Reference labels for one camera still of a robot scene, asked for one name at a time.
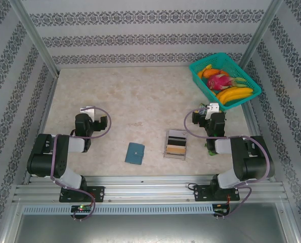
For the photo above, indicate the blue leather card holder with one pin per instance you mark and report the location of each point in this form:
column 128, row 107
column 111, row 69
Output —
column 134, row 154

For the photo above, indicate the clear acrylic card box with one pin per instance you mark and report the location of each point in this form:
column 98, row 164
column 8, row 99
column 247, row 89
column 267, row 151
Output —
column 174, row 157

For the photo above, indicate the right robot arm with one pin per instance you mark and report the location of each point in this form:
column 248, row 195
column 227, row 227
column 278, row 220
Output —
column 254, row 162

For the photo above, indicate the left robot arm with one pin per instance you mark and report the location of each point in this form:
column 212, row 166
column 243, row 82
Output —
column 44, row 157

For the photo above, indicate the black credit card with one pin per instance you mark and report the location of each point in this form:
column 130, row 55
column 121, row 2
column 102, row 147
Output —
column 176, row 142

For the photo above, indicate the gold credit card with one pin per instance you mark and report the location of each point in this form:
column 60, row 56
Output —
column 175, row 150

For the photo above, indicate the small green toy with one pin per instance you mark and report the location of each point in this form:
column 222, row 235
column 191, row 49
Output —
column 212, row 153

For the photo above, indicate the yellow banana bunch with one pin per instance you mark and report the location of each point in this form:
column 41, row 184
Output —
column 231, row 95

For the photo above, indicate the pink dragon fruit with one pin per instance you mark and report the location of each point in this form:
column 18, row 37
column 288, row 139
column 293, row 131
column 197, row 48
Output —
column 217, row 82

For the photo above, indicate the teal plastic basket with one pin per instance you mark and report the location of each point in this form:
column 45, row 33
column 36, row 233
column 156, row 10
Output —
column 194, row 76

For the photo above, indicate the orange mango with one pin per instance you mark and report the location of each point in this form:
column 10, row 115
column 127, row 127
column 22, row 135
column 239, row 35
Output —
column 209, row 73

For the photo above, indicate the small yellow fruit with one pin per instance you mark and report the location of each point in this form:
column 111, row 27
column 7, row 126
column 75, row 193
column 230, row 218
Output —
column 207, row 67

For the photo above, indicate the left circuit board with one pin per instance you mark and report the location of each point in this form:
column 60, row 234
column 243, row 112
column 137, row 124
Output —
column 82, row 208

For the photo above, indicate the circuit board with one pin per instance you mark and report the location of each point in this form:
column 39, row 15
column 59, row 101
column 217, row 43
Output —
column 219, row 210
column 82, row 208

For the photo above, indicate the right circuit board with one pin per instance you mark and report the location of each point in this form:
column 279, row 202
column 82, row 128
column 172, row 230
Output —
column 219, row 210

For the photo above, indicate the grey metal front panel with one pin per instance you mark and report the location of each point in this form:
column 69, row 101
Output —
column 150, row 227

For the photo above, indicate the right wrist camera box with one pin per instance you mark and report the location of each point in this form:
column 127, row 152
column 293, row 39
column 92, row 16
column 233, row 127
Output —
column 213, row 107

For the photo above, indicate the right aluminium side rail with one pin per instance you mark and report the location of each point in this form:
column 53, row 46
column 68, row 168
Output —
column 251, row 121

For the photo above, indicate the aluminium side rail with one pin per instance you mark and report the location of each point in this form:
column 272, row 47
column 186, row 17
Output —
column 49, row 101
column 251, row 121

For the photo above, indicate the left aluminium side rail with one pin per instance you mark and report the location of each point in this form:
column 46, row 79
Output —
column 49, row 101

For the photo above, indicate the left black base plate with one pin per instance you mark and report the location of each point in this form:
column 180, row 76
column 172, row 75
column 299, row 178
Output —
column 98, row 193

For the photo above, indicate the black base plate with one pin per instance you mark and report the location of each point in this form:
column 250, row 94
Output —
column 98, row 193
column 199, row 193

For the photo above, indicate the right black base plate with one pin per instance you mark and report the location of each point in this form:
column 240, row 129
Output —
column 199, row 193

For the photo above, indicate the aluminium mounting rail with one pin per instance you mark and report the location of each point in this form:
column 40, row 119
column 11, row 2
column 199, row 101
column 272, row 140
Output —
column 145, row 189

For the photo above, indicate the left aluminium frame post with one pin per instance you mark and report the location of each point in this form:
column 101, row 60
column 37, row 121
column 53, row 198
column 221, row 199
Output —
column 34, row 38

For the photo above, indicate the aluminium frame post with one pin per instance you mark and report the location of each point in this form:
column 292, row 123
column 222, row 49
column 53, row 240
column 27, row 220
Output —
column 34, row 38
column 261, row 35

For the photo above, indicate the right aluminium frame post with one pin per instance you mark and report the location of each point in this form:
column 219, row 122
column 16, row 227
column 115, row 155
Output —
column 261, row 35

